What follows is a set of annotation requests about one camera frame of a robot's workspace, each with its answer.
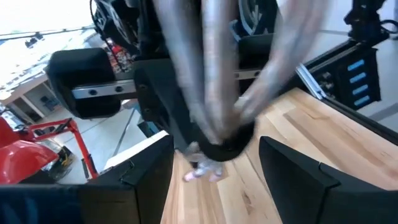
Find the red desk lamp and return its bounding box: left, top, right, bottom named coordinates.
left=0, top=116, right=99, bottom=185

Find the white metal bracket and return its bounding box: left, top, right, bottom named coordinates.
left=295, top=63, right=326, bottom=100

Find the pink cable with black strap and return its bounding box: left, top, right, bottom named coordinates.
left=152, top=0, right=330, bottom=183

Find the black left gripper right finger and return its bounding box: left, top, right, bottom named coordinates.
left=259, top=136, right=398, bottom=224

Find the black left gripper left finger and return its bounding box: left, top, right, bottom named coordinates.
left=0, top=134, right=175, bottom=224

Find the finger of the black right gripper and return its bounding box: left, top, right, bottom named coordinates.
left=239, top=33, right=276, bottom=72
left=133, top=58, right=200, bottom=150

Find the black box with blue lights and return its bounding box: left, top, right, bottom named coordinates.
left=337, top=46, right=382, bottom=110

